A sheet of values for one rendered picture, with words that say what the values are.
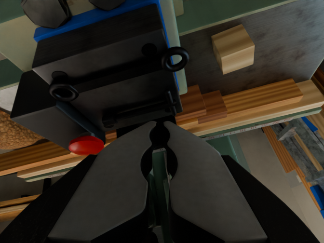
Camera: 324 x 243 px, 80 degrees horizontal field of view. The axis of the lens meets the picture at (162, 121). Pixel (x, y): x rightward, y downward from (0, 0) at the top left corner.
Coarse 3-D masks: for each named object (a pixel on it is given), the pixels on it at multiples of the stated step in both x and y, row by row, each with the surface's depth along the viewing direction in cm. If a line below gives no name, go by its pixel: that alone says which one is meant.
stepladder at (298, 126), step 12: (300, 120) 95; (276, 132) 114; (288, 132) 101; (300, 132) 95; (312, 132) 93; (288, 144) 106; (312, 144) 91; (300, 156) 101; (300, 168) 104; (312, 168) 99; (312, 180) 93; (312, 192) 96
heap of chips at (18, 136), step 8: (0, 112) 29; (0, 120) 30; (8, 120) 31; (0, 128) 30; (8, 128) 31; (16, 128) 32; (24, 128) 33; (0, 136) 31; (8, 136) 32; (16, 136) 33; (24, 136) 34; (32, 136) 35; (40, 136) 37; (0, 144) 32; (8, 144) 33; (16, 144) 34; (24, 144) 35
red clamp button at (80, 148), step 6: (78, 138) 17; (84, 138) 17; (90, 138) 17; (96, 138) 17; (72, 144) 17; (78, 144) 17; (84, 144) 17; (90, 144) 17; (96, 144) 17; (102, 144) 18; (72, 150) 17; (78, 150) 17; (84, 150) 17; (90, 150) 18; (96, 150) 18
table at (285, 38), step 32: (192, 0) 25; (224, 0) 24; (256, 0) 23; (288, 0) 22; (320, 0) 22; (192, 32) 23; (256, 32) 25; (288, 32) 26; (320, 32) 26; (0, 64) 28; (192, 64) 28; (256, 64) 30; (288, 64) 31; (0, 96) 27
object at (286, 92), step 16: (288, 80) 34; (224, 96) 36; (240, 96) 35; (256, 96) 34; (272, 96) 34; (288, 96) 33; (240, 112) 34; (48, 144) 39; (0, 160) 40; (16, 160) 39; (32, 160) 38; (48, 160) 38
